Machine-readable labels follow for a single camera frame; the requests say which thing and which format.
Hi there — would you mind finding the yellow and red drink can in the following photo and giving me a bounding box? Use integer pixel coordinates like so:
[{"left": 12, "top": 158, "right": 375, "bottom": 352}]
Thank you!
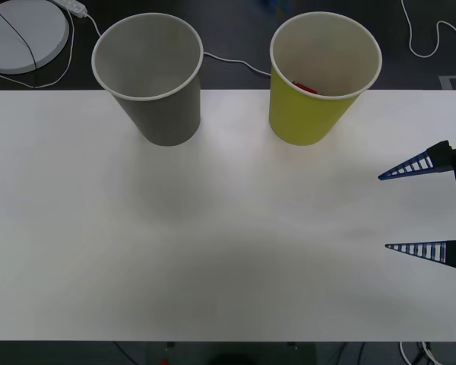
[{"left": 290, "top": 80, "right": 319, "bottom": 95}]

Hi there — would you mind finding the yellow-green plastic bin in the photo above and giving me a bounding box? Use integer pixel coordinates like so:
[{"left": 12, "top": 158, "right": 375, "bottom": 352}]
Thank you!
[{"left": 268, "top": 11, "right": 384, "bottom": 147}]

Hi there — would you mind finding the grey plastic bin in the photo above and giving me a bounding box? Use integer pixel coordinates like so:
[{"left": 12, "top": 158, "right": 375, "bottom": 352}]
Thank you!
[{"left": 90, "top": 12, "right": 205, "bottom": 148}]

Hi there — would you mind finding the white power strip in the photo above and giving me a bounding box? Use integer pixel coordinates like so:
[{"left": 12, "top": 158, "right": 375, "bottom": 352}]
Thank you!
[{"left": 55, "top": 0, "right": 88, "bottom": 18}]

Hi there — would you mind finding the white round floor base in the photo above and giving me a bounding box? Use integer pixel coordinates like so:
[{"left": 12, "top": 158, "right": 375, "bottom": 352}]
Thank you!
[{"left": 0, "top": 0, "right": 71, "bottom": 75}]

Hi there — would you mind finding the white cable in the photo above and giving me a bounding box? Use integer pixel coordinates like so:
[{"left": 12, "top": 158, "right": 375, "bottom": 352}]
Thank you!
[
  {"left": 0, "top": 17, "right": 76, "bottom": 90},
  {"left": 400, "top": 0, "right": 456, "bottom": 59},
  {"left": 84, "top": 13, "right": 271, "bottom": 77},
  {"left": 398, "top": 341, "right": 442, "bottom": 365}
]

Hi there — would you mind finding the thin black cable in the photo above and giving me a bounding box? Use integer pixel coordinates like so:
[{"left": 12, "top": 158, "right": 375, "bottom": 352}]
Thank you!
[{"left": 0, "top": 5, "right": 38, "bottom": 89}]

